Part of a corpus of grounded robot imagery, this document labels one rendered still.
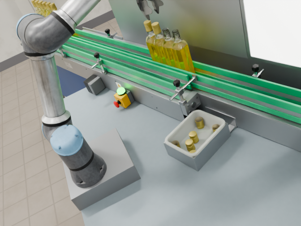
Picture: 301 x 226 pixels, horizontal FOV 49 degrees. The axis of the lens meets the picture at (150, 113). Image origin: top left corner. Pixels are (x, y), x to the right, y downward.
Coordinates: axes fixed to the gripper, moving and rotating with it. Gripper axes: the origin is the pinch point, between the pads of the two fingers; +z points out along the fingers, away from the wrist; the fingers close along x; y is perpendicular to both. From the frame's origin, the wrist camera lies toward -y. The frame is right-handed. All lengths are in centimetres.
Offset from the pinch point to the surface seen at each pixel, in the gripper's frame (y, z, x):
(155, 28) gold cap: 1.2, 6.2, -1.3
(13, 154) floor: -169, 121, -73
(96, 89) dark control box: -46, 43, -20
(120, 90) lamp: -20.7, 35.6, -19.4
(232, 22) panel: 32.5, 6.5, 11.9
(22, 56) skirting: -334, 115, 24
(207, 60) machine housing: 11.1, 32.5, 15.1
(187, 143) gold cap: 32, 39, -28
